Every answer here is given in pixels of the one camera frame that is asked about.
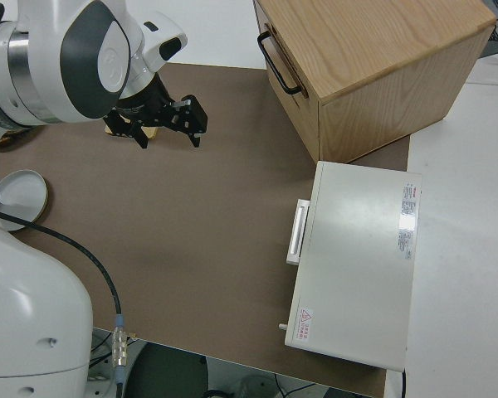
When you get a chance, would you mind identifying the white toaster oven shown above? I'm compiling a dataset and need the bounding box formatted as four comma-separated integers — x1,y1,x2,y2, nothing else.
276,160,424,371

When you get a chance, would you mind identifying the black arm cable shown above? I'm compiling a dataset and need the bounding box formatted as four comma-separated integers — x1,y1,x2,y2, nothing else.
0,206,136,398

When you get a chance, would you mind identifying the wooden mug stand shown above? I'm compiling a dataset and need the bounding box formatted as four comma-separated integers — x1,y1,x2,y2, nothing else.
103,123,159,142

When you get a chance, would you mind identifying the gray plate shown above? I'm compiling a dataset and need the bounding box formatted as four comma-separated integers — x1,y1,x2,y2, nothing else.
0,169,53,232

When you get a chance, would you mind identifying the large wooden box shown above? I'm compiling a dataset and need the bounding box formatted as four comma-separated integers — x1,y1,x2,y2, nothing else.
252,0,498,165

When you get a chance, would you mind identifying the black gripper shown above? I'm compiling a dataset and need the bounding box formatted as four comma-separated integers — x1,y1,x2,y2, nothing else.
103,73,209,150

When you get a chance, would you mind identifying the black round base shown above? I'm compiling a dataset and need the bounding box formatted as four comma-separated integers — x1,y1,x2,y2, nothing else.
125,342,209,398

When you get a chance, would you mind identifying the black box handle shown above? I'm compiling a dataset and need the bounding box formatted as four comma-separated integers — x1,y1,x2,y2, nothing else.
256,32,305,96

